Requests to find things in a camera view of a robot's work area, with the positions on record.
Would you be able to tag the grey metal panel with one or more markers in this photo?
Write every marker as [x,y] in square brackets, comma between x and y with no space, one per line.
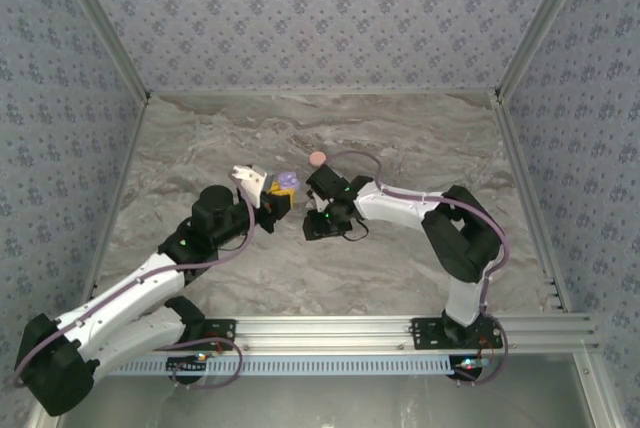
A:
[325,403]

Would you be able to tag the wide aluminium mounting rail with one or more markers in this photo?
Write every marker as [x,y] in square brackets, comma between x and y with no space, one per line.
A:
[325,333]

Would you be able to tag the aluminium frame post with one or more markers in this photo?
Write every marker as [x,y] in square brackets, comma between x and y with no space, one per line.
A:
[543,18]
[102,18]

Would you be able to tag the small black controller board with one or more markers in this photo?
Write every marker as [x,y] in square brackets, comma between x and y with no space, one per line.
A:
[185,364]
[465,370]

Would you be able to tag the pink earbud charging case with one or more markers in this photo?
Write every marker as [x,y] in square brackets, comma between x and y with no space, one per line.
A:
[318,158]

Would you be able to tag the aluminium table edge rail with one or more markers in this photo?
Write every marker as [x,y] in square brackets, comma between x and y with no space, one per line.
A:
[526,198]
[320,92]

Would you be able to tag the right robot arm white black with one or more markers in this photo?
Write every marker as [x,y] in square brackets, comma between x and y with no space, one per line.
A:
[400,203]

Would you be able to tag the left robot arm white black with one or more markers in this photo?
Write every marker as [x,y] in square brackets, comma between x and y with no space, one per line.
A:
[125,288]

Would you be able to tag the purple earbud charging case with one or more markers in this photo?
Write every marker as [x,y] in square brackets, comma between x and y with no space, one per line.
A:
[287,179]

